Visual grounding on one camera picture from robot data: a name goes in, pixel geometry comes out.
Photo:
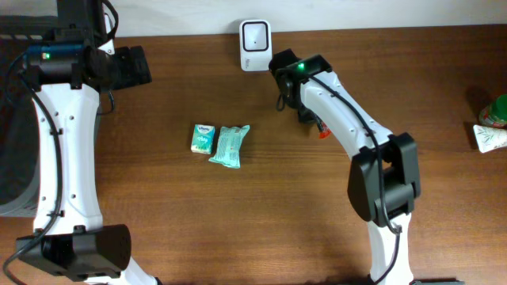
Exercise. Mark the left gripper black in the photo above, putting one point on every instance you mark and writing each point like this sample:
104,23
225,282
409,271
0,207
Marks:
135,70

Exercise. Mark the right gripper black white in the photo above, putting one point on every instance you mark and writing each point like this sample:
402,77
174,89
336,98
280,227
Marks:
304,114

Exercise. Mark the red candy bag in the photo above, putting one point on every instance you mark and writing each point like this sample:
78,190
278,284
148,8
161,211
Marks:
323,130

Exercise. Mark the teal wet wipes pack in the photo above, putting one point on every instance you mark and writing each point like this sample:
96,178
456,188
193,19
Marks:
229,146

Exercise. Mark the small teal tissue pack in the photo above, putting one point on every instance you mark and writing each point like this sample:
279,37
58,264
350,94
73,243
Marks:
203,138

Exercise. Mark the white cream tube gold cap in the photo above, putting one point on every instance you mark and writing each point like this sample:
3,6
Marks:
489,138

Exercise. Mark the green lid jar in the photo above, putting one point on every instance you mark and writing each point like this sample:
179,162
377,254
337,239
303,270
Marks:
494,114

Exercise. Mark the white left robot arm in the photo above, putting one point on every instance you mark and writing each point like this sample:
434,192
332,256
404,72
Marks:
65,73

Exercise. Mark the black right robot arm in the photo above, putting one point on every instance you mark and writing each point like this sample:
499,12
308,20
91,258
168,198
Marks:
384,175

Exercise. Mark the white barcode scanner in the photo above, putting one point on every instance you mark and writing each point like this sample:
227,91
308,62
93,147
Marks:
256,46

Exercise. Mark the dark grey plastic basket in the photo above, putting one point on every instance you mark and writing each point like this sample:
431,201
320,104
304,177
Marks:
20,167

